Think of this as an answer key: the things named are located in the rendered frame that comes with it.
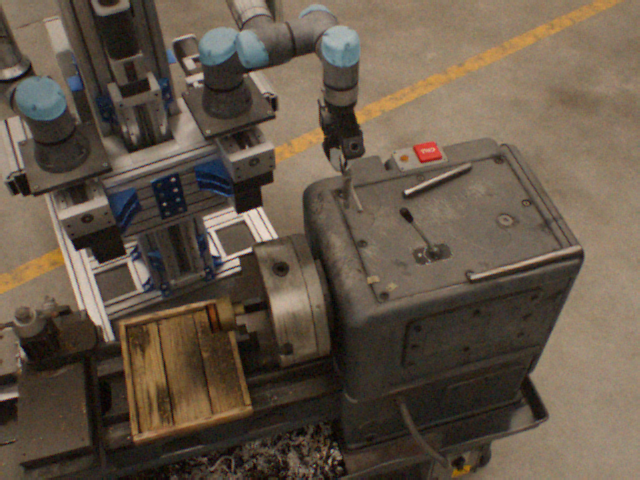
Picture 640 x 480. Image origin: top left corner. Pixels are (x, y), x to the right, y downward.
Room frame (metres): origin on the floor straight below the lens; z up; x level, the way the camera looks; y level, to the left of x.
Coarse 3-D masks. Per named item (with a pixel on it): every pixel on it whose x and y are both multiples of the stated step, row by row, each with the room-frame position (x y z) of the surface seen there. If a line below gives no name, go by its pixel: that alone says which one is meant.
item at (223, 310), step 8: (208, 304) 0.96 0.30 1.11; (216, 304) 0.95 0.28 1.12; (224, 304) 0.95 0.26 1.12; (232, 304) 0.96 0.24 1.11; (240, 304) 0.96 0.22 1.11; (208, 312) 0.93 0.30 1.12; (216, 312) 0.94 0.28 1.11; (224, 312) 0.93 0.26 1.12; (232, 312) 0.93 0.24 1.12; (240, 312) 0.94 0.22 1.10; (208, 320) 0.92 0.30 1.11; (216, 320) 0.92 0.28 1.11; (224, 320) 0.92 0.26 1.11; (232, 320) 0.92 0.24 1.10; (216, 328) 0.91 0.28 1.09; (224, 328) 0.91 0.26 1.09; (232, 328) 0.91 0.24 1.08
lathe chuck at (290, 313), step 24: (264, 240) 1.10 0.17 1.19; (288, 240) 1.07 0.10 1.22; (264, 264) 0.99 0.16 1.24; (288, 264) 0.99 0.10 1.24; (264, 288) 0.96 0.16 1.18; (288, 288) 0.93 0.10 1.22; (288, 312) 0.88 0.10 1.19; (288, 336) 0.85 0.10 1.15; (312, 336) 0.86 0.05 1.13; (288, 360) 0.83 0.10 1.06
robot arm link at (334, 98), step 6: (324, 84) 1.16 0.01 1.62; (324, 90) 1.16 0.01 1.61; (330, 90) 1.15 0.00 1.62; (354, 90) 1.15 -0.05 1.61; (324, 96) 1.16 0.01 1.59; (330, 96) 1.15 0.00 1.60; (336, 96) 1.14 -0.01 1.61; (342, 96) 1.14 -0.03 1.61; (348, 96) 1.14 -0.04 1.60; (354, 96) 1.15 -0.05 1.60; (330, 102) 1.15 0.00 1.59; (336, 102) 1.14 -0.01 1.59; (342, 102) 1.14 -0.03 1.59; (348, 102) 1.14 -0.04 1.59
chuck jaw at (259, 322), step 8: (256, 312) 0.94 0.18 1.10; (264, 312) 0.94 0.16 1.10; (240, 320) 0.92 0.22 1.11; (248, 320) 0.92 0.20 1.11; (256, 320) 0.91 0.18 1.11; (264, 320) 0.91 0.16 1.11; (240, 328) 0.90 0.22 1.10; (248, 328) 0.89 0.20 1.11; (256, 328) 0.89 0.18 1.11; (264, 328) 0.89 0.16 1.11; (272, 328) 0.89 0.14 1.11; (256, 336) 0.88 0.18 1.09; (264, 336) 0.86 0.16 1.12; (272, 336) 0.86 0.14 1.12; (264, 344) 0.84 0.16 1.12; (272, 344) 0.85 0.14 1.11; (288, 344) 0.84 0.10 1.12; (264, 352) 0.84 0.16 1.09; (280, 352) 0.83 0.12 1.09; (288, 352) 0.84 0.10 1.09
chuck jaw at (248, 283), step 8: (240, 256) 1.05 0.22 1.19; (248, 256) 1.04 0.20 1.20; (240, 264) 1.04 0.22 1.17; (248, 264) 1.03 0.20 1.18; (256, 264) 1.03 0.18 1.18; (248, 272) 1.02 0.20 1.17; (256, 272) 1.02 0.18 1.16; (240, 280) 1.00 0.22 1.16; (248, 280) 1.00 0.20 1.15; (256, 280) 1.00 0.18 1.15; (232, 288) 1.00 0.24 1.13; (240, 288) 0.99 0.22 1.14; (248, 288) 0.99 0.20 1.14; (256, 288) 0.99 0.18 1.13; (232, 296) 0.97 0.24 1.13; (240, 296) 0.97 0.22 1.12; (248, 296) 0.98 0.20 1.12; (256, 296) 0.98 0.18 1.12
